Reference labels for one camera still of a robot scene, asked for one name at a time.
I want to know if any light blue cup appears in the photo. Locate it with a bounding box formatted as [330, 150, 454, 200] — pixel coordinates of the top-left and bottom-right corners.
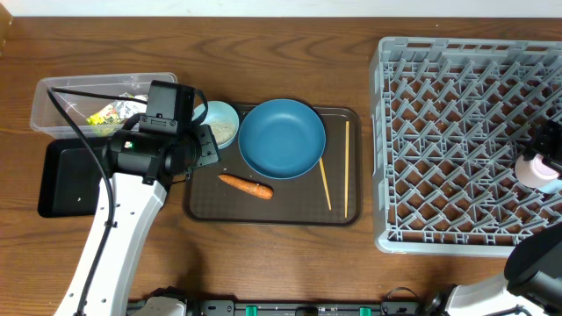
[539, 179, 562, 194]

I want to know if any grey dishwasher rack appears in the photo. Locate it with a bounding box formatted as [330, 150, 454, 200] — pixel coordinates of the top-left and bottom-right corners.
[370, 37, 561, 257]

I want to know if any black rectangular bin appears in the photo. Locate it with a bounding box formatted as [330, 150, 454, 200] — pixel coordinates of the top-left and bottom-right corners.
[38, 139, 101, 218]

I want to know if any pink cup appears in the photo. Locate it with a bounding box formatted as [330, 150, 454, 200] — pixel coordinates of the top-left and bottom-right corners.
[515, 154, 560, 189]

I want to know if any yellow snack wrapper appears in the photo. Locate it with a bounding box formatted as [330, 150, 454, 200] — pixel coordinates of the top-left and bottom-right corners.
[86, 104, 121, 126]

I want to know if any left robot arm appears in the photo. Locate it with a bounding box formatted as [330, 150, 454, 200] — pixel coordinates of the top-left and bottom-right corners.
[56, 125, 219, 315]

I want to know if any clear plastic bin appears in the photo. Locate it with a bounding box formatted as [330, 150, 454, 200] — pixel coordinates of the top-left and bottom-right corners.
[30, 72, 177, 139]

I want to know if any long wooden chopstick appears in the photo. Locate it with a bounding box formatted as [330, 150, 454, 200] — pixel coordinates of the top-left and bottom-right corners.
[344, 121, 349, 219]

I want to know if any orange carrot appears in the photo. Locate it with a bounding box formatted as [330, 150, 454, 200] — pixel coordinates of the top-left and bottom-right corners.
[218, 174, 274, 200]

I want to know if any white tissue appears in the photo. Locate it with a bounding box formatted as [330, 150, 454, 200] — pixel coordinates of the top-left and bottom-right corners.
[113, 93, 148, 120]

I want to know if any dark brown serving tray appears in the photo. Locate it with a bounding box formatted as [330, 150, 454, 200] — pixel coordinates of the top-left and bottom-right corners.
[183, 107, 362, 226]

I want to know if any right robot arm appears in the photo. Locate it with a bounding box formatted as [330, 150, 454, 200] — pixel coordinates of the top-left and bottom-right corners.
[418, 120, 561, 315]

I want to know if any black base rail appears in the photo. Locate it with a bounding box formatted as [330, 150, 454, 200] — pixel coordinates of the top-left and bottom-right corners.
[126, 287, 427, 316]

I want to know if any dark blue plate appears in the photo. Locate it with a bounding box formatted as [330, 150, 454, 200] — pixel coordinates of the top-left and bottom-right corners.
[238, 99, 327, 180]

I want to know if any short wooden chopstick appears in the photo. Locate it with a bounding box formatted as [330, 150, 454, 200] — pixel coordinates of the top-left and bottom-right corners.
[319, 157, 332, 211]

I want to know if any light blue small bowl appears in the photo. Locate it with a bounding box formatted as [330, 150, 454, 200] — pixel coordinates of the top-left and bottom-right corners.
[203, 101, 240, 149]

